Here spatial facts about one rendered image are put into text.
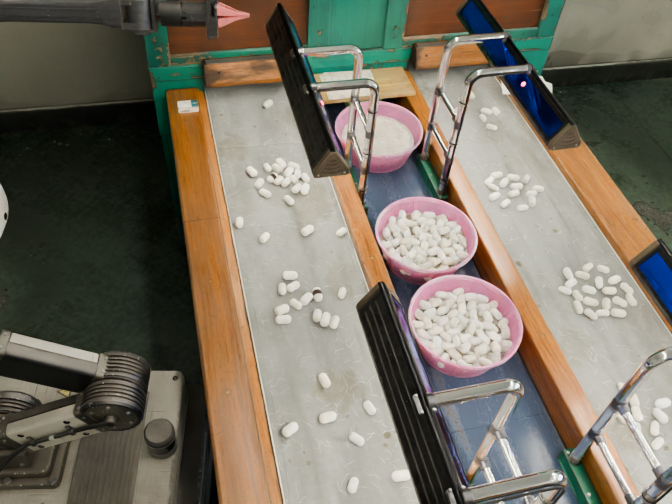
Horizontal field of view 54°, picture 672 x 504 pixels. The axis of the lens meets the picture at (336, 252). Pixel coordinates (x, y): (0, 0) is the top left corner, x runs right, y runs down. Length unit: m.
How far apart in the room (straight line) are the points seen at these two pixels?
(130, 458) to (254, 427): 0.43
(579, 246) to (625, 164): 1.64
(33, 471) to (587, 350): 1.29
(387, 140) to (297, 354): 0.82
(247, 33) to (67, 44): 1.19
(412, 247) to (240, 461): 0.73
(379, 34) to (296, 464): 1.39
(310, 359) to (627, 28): 2.83
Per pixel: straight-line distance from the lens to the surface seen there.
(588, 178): 2.05
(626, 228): 1.94
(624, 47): 3.94
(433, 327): 1.57
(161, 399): 1.77
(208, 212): 1.75
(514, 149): 2.10
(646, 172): 3.48
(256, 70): 2.12
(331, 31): 2.17
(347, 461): 1.38
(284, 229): 1.73
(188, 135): 1.99
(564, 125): 1.62
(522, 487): 1.00
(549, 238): 1.86
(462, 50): 2.31
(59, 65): 3.19
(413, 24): 2.25
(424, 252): 1.73
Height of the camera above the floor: 2.00
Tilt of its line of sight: 48 degrees down
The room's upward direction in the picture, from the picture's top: 5 degrees clockwise
